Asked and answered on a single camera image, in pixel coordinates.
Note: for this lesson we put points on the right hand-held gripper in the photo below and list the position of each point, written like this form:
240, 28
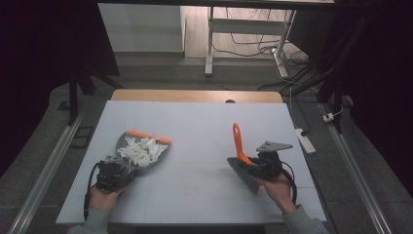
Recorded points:
269, 165

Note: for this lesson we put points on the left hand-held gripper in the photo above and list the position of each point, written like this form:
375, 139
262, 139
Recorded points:
112, 177

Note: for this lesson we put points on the grey dustpan with orange edge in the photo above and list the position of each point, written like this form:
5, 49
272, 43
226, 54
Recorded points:
124, 140

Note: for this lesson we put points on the white tissue paper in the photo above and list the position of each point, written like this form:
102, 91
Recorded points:
142, 152

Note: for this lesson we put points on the person's left hand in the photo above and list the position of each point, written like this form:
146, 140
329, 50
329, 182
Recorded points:
104, 199

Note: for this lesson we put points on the person's right hand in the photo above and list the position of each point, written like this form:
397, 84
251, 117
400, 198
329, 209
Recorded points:
277, 193

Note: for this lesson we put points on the white power strip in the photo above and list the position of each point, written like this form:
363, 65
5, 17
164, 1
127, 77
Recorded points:
305, 141

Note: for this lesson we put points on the small white plug adapter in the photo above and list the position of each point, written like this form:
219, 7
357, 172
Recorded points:
328, 117

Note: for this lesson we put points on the white table cover board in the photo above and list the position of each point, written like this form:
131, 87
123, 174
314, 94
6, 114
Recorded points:
201, 130

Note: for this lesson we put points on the black stand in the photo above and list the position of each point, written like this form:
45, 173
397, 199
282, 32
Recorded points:
74, 94
336, 94

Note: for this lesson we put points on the wooden table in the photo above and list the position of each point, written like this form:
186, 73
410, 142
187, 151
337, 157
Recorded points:
195, 96

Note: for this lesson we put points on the dark curtain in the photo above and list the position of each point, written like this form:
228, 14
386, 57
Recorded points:
39, 65
383, 81

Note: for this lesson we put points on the white cabinet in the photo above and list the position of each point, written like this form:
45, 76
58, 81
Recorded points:
139, 27

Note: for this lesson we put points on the black floor bracket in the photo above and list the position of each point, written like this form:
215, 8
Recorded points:
82, 137

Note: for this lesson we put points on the aluminium rail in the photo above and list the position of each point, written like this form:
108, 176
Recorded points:
354, 169
48, 165

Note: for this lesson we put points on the white desk frame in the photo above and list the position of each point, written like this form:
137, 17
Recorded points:
246, 26

